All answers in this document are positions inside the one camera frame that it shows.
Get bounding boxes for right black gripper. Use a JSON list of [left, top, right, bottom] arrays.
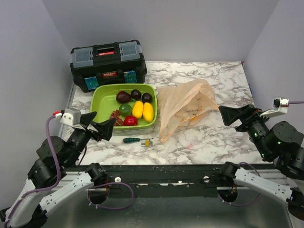
[[218, 102, 272, 159]]

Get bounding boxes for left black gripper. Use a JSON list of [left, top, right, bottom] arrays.
[[66, 112, 116, 167]]

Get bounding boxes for red fake grape bunch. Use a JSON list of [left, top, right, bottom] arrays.
[[110, 110, 124, 126]]

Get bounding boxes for dark red fake fruit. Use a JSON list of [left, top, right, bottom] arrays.
[[116, 91, 131, 104]]

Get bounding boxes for translucent orange plastic bag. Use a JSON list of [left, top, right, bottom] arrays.
[[157, 79, 219, 143]]

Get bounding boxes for yellow fake lemon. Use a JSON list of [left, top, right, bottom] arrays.
[[132, 101, 144, 119]]

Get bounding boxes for yellow fake mango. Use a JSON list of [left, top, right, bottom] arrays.
[[142, 102, 154, 123]]

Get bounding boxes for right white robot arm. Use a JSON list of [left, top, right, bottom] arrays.
[[218, 102, 304, 220]]

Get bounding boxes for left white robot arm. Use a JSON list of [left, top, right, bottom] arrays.
[[0, 109, 116, 228]]

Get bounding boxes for red fake pomegranate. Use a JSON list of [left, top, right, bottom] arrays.
[[123, 115, 138, 126]]

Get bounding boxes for small yellow metal connector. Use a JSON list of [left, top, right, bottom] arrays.
[[141, 140, 153, 147]]

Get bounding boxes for black plastic toolbox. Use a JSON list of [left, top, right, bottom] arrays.
[[70, 39, 147, 93]]

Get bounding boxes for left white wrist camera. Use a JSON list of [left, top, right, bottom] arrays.
[[53, 108, 81, 127]]

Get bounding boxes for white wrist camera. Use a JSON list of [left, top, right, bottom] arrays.
[[53, 108, 81, 127], [260, 97, 289, 118]]

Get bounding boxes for green handled screwdriver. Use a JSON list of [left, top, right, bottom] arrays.
[[123, 137, 153, 143]]

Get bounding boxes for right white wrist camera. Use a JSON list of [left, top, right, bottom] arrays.
[[260, 97, 289, 118]]

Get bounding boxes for black metal base rail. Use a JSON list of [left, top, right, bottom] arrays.
[[103, 164, 233, 198]]

